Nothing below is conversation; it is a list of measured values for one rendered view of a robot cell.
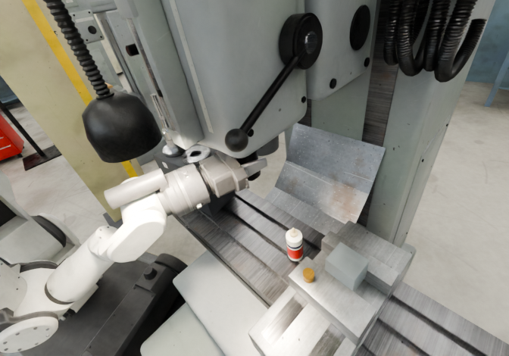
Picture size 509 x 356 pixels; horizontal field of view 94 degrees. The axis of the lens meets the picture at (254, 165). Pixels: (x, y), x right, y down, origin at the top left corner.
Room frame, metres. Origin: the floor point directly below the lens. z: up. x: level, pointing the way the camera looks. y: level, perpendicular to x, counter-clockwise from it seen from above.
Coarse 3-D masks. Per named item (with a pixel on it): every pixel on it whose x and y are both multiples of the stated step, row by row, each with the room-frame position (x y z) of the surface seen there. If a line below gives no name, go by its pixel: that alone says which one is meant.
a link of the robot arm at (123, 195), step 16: (144, 176) 0.34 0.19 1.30; (160, 176) 0.34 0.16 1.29; (112, 192) 0.31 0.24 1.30; (128, 192) 0.31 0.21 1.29; (144, 192) 0.32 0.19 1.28; (160, 192) 0.33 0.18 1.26; (176, 192) 0.33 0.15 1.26; (112, 208) 0.30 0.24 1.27; (128, 208) 0.31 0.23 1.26; (144, 208) 0.30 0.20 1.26; (160, 208) 0.31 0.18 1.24; (176, 208) 0.31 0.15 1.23
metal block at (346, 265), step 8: (336, 248) 0.26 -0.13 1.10; (344, 248) 0.26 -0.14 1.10; (328, 256) 0.25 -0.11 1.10; (336, 256) 0.24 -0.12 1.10; (344, 256) 0.24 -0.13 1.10; (352, 256) 0.24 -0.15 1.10; (360, 256) 0.24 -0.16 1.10; (328, 264) 0.24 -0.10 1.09; (336, 264) 0.23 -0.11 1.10; (344, 264) 0.23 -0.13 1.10; (352, 264) 0.22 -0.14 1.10; (360, 264) 0.22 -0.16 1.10; (328, 272) 0.24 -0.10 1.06; (336, 272) 0.22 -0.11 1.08; (344, 272) 0.21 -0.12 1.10; (352, 272) 0.21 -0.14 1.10; (360, 272) 0.21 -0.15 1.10; (344, 280) 0.21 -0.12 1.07; (352, 280) 0.20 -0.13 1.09; (360, 280) 0.21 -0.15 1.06; (352, 288) 0.20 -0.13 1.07
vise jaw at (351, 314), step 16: (320, 272) 0.24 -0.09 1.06; (304, 288) 0.21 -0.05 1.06; (320, 288) 0.21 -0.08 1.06; (336, 288) 0.20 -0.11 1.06; (320, 304) 0.18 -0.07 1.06; (336, 304) 0.18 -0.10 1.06; (352, 304) 0.17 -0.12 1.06; (368, 304) 0.17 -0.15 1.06; (336, 320) 0.15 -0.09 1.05; (352, 320) 0.15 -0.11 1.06; (368, 320) 0.14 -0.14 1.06; (352, 336) 0.13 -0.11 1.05
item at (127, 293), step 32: (128, 288) 0.58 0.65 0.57; (160, 288) 0.54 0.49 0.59; (64, 320) 0.49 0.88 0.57; (96, 320) 0.47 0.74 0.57; (128, 320) 0.44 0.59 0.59; (160, 320) 0.46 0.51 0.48; (32, 352) 0.40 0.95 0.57; (64, 352) 0.38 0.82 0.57; (96, 352) 0.35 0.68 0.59; (128, 352) 0.35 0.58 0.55
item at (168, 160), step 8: (160, 152) 0.70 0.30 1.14; (168, 152) 0.66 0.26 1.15; (176, 152) 0.65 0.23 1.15; (184, 152) 0.64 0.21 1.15; (192, 152) 0.64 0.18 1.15; (200, 152) 0.64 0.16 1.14; (208, 152) 0.62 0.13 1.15; (160, 160) 0.66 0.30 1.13; (168, 160) 0.64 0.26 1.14; (176, 160) 0.63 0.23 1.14; (184, 160) 0.60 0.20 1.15; (192, 160) 0.59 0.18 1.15; (200, 160) 0.58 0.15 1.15; (168, 168) 0.64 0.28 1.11; (176, 168) 0.60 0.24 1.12; (232, 192) 0.62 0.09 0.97; (216, 200) 0.56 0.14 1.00; (224, 200) 0.59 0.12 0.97; (200, 208) 0.58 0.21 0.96; (208, 208) 0.54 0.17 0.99; (216, 208) 0.56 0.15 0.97
